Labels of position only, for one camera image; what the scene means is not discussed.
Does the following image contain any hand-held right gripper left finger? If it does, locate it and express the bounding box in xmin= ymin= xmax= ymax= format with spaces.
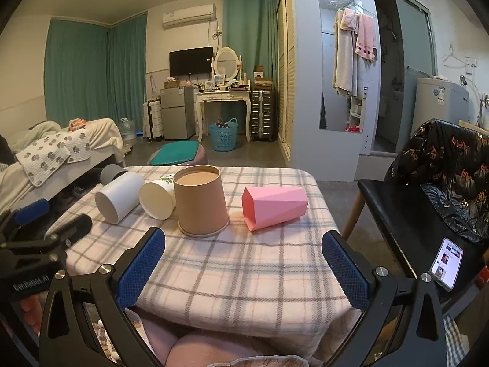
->
xmin=38 ymin=226 xmax=166 ymax=367

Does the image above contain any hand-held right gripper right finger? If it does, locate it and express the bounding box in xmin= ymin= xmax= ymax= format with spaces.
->
xmin=322 ymin=229 xmax=448 ymax=367

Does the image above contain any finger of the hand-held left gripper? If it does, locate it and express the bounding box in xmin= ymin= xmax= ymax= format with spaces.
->
xmin=0 ymin=198 xmax=50 ymax=238
xmin=44 ymin=214 xmax=93 ymax=247

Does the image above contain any pink faceted cup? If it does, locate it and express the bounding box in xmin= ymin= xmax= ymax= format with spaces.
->
xmin=241 ymin=187 xmax=309 ymax=232

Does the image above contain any white cup grey base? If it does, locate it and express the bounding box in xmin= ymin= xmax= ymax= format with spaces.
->
xmin=95 ymin=164 xmax=146 ymax=224

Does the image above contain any white paper cup green print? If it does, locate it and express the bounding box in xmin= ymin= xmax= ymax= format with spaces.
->
xmin=138 ymin=175 xmax=177 ymax=220

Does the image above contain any brown paper cup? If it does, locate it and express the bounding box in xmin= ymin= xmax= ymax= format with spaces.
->
xmin=173 ymin=165 xmax=230 ymax=238

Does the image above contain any leaf print blanket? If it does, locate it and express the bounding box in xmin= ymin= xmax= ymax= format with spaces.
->
xmin=15 ymin=131 xmax=91 ymax=187

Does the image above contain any black chair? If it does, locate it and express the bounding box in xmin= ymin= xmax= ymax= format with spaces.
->
xmin=342 ymin=179 xmax=489 ymax=314

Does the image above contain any person's leg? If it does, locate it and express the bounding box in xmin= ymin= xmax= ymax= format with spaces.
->
xmin=132 ymin=308 xmax=318 ymax=367

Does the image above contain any plaid blanket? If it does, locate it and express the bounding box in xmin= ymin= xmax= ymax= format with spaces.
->
xmin=45 ymin=165 xmax=363 ymax=367

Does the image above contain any bed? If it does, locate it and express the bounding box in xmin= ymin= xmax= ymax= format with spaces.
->
xmin=0 ymin=118 xmax=125 ymax=215

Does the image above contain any smartphone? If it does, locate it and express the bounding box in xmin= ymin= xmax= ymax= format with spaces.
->
xmin=428 ymin=237 xmax=464 ymax=290

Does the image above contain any water jug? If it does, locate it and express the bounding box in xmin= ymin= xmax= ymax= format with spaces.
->
xmin=120 ymin=118 xmax=137 ymax=146

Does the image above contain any stool with green cushion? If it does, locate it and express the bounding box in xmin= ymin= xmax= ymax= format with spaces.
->
xmin=148 ymin=141 xmax=209 ymax=167

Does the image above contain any white suitcase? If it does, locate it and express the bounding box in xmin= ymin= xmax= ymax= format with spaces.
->
xmin=143 ymin=99 xmax=164 ymax=140

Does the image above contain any grey mini fridge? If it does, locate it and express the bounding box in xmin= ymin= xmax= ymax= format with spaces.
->
xmin=160 ymin=86 xmax=196 ymax=140

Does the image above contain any black floral garment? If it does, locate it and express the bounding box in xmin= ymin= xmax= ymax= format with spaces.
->
xmin=386 ymin=118 xmax=489 ymax=243

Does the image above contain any blue laundry basket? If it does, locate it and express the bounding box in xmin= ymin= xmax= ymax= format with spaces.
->
xmin=209 ymin=118 xmax=238 ymax=151

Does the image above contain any green curtain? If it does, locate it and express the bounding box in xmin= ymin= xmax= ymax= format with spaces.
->
xmin=222 ymin=0 xmax=278 ymax=82
xmin=107 ymin=12 xmax=148 ymax=102
xmin=44 ymin=19 xmax=110 ymax=104

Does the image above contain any silver suitcase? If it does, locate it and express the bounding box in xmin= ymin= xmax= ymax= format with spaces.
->
xmin=250 ymin=89 xmax=277 ymax=142

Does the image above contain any white dressing table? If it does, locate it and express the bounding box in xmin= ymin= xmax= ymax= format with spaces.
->
xmin=195 ymin=83 xmax=253 ymax=142

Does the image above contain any white washing machine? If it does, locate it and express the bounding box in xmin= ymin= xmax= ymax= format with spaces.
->
xmin=410 ymin=77 xmax=470 ymax=138

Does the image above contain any black television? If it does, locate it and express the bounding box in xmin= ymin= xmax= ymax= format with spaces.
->
xmin=169 ymin=46 xmax=214 ymax=78

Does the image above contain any white wardrobe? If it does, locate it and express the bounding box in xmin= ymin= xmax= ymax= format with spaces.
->
xmin=277 ymin=0 xmax=298 ymax=159

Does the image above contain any beige towel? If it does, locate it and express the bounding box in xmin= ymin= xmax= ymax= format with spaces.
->
xmin=332 ymin=8 xmax=362 ymax=96

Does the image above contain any cardboard box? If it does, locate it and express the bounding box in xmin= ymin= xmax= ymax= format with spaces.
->
xmin=253 ymin=66 xmax=274 ymax=90

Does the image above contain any oval vanity mirror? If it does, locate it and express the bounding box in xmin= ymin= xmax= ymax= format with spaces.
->
xmin=211 ymin=47 xmax=244 ymax=78

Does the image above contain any pink towel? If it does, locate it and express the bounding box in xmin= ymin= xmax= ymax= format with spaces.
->
xmin=355 ymin=13 xmax=378 ymax=61

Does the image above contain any white air conditioner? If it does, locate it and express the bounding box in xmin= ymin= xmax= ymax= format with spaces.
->
xmin=162 ymin=4 xmax=215 ymax=30

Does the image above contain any glass bathroom door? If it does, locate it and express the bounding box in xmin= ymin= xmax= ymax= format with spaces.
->
xmin=395 ymin=0 xmax=437 ymax=82

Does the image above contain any wall mirror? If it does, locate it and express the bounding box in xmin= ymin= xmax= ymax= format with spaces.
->
xmin=318 ymin=0 xmax=383 ymax=132

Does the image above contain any wire clothes hanger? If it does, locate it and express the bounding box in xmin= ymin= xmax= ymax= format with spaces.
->
xmin=442 ymin=45 xmax=467 ymax=69

